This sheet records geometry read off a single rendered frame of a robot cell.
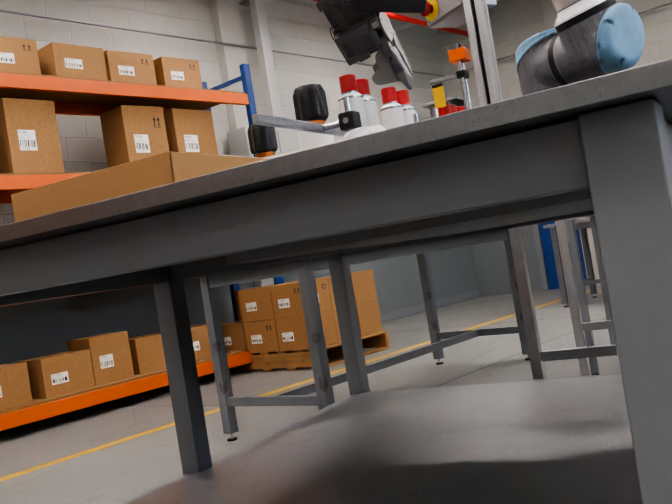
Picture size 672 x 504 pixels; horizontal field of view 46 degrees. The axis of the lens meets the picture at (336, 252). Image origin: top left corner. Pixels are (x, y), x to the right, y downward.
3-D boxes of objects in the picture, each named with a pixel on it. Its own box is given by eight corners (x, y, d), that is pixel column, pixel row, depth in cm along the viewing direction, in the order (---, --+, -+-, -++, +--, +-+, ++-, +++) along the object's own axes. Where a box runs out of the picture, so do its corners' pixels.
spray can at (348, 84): (358, 180, 160) (341, 81, 160) (380, 175, 157) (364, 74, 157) (345, 180, 155) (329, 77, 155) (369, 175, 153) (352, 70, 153)
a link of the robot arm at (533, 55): (553, 110, 168) (541, 49, 169) (602, 90, 157) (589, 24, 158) (511, 111, 162) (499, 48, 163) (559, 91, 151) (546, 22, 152)
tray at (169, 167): (173, 219, 125) (169, 194, 125) (313, 189, 112) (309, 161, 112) (15, 226, 99) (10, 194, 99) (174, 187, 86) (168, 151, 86)
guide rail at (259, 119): (480, 155, 213) (479, 150, 213) (484, 155, 212) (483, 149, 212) (251, 124, 119) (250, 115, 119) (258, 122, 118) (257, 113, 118)
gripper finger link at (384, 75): (386, 99, 138) (361, 55, 133) (417, 85, 136) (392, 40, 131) (386, 108, 135) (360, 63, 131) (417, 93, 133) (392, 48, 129)
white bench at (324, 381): (436, 362, 508) (416, 239, 510) (544, 357, 460) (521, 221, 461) (212, 443, 364) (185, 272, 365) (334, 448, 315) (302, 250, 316)
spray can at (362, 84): (370, 181, 165) (354, 85, 165) (392, 176, 163) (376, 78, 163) (359, 181, 161) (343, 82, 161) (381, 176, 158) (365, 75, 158)
